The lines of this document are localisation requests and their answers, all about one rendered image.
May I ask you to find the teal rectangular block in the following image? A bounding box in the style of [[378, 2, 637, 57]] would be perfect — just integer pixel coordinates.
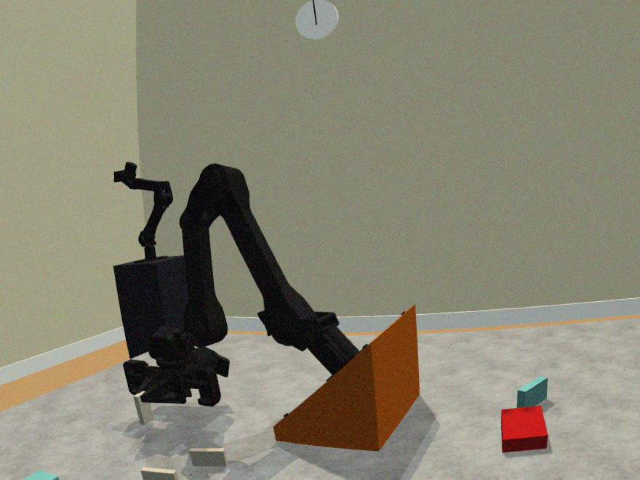
[[516, 376, 548, 408], [23, 470, 59, 480]]

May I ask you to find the red block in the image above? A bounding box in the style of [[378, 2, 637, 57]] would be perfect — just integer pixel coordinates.
[[501, 405, 548, 452]]

